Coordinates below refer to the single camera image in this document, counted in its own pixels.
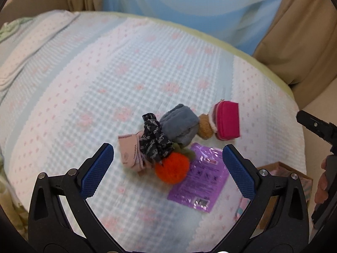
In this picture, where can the person's right hand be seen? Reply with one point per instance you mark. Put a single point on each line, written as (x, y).
(321, 193)

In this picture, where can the grey blue plush pouch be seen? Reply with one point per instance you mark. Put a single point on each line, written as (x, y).
(180, 124)

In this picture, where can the brown plush with white trim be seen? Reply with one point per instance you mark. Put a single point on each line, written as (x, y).
(207, 124)

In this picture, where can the black white patterned scrunchie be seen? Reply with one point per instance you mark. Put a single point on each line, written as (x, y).
(154, 144)

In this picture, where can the magenta fabric pouch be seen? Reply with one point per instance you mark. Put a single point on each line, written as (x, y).
(227, 120)

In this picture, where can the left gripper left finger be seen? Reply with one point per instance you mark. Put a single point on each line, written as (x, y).
(60, 219)

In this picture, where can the light blue window sheet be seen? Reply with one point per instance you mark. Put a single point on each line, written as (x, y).
(241, 23)

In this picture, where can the pale pink cloth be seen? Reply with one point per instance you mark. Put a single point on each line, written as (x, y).
(131, 156)

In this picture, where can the orange plush pumpkin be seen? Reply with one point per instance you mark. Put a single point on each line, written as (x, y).
(174, 168)

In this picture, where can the beige right curtain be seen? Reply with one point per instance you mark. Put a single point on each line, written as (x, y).
(300, 47)

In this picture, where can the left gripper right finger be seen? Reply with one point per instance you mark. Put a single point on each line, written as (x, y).
(276, 218)

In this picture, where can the green crumpled cloth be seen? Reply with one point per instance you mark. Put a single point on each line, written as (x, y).
(10, 28)

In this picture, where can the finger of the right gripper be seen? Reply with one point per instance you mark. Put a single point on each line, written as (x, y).
(326, 131)

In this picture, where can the purple foil packet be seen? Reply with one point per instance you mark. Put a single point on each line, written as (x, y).
(204, 181)

